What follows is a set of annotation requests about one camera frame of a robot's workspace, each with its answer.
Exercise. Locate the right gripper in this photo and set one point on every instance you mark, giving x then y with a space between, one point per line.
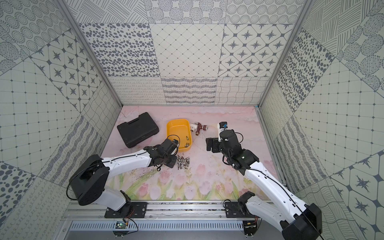
215 142

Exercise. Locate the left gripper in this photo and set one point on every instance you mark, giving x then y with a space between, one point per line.
171 160

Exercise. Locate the pile of silver bits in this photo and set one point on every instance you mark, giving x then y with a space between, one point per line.
183 163

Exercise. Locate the yellow plastic storage box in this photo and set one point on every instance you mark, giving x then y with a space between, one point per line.
178 130

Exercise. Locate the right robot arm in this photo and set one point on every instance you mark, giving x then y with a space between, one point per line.
307 226

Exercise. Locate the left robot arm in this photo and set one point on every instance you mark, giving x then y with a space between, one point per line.
89 182

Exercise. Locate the red and white valve fitting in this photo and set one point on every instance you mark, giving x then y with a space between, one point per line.
197 127

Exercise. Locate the black plastic tool case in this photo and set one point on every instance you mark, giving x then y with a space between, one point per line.
138 130

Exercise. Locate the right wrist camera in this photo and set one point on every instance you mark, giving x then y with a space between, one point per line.
222 126

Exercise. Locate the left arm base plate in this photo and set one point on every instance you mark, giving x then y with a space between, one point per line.
132 210

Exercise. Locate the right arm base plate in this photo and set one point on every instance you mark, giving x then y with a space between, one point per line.
237 210

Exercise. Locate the aluminium rail frame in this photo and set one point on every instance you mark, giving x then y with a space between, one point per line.
190 210

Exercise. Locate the white slotted cable duct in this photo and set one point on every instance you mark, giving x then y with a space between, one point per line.
217 225

